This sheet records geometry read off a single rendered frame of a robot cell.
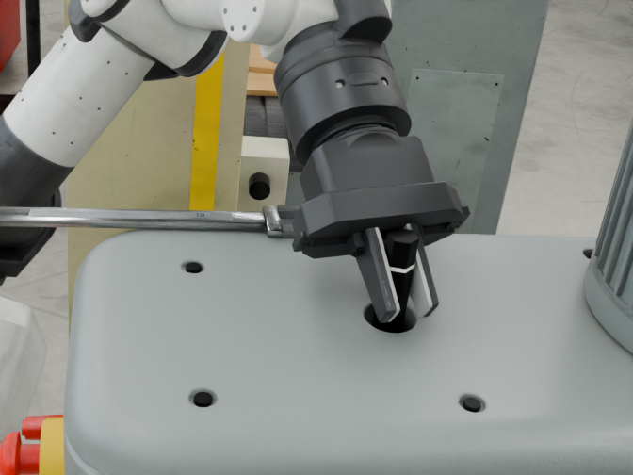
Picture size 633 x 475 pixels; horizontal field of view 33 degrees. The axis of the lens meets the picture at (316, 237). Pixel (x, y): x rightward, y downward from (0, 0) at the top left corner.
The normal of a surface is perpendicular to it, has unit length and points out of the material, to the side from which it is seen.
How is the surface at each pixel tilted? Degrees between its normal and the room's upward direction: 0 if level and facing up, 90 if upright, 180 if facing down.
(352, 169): 30
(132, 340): 0
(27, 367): 86
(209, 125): 90
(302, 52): 57
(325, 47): 40
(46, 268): 0
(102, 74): 92
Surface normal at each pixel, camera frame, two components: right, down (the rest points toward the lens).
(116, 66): 0.32, 0.56
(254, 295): 0.11, -0.85
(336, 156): 0.28, -0.47
